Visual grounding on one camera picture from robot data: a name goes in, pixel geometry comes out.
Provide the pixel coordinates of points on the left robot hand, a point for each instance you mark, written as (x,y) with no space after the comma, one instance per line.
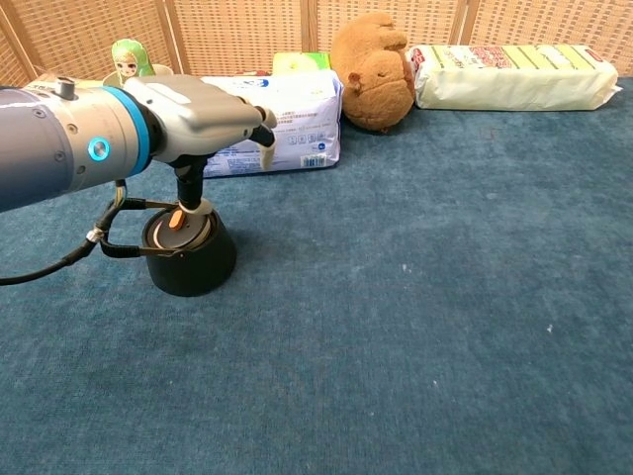
(198,114)

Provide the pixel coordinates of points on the black lid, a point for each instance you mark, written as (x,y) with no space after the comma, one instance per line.
(190,232)

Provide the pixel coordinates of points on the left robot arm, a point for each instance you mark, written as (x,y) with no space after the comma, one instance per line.
(49,143)

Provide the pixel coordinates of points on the pale green bowl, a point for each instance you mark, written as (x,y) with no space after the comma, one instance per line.
(163,70)

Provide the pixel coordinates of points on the green nesting doll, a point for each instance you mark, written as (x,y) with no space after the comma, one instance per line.
(129,62)

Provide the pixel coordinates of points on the wicker folding screen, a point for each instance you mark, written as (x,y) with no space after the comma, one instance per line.
(237,29)

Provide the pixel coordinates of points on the blue white wipes pack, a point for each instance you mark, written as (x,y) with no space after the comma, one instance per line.
(306,114)

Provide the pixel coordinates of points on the green tissue box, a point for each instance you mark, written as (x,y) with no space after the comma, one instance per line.
(297,62)

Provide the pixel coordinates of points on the red white snack packet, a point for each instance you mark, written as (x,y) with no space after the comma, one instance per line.
(42,81)

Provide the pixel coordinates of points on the brown capybara plush toy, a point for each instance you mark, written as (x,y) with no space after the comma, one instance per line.
(376,84)

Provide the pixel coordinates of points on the blue table cloth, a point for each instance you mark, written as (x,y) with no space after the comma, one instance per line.
(395,297)

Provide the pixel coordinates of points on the long pack of sponges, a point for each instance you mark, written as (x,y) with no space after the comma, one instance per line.
(514,84)

